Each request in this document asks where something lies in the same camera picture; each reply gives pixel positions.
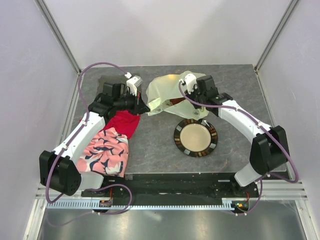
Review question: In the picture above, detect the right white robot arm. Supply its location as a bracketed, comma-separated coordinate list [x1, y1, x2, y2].
[185, 74, 289, 197]

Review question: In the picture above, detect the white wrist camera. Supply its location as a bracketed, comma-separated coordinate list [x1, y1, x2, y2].
[179, 73, 198, 94]
[124, 72, 143, 96]

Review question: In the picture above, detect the grey slotted cable duct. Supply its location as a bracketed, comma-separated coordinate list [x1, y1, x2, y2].
[46, 199, 236, 211]

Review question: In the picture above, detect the red cloth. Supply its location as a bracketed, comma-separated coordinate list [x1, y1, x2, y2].
[102, 110, 141, 139]

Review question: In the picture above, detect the pink shark print cloth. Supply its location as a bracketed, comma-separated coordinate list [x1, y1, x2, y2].
[76, 127, 129, 178]

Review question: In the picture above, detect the aluminium frame post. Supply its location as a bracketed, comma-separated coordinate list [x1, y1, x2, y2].
[34, 0, 81, 75]
[254, 0, 301, 73]

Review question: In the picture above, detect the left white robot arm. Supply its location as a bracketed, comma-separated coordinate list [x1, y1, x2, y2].
[39, 76, 150, 199]

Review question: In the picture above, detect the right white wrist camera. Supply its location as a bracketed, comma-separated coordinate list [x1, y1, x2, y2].
[179, 73, 198, 94]

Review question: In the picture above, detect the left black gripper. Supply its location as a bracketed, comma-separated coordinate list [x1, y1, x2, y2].
[114, 89, 150, 116]

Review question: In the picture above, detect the right aluminium frame post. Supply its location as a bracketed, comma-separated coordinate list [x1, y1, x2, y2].
[254, 0, 301, 73]

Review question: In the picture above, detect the brown rimmed ceramic plate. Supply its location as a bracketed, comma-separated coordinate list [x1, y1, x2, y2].
[173, 119, 218, 158]

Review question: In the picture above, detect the green avocado print plastic bag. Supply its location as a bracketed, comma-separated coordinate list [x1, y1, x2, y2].
[146, 70, 209, 120]

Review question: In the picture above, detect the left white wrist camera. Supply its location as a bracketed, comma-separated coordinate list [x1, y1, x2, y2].
[124, 72, 143, 96]

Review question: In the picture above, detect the left aluminium frame post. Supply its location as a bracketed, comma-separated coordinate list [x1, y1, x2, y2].
[34, 0, 81, 75]

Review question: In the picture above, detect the olive green cloth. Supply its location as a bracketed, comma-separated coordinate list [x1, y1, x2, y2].
[96, 73, 143, 94]

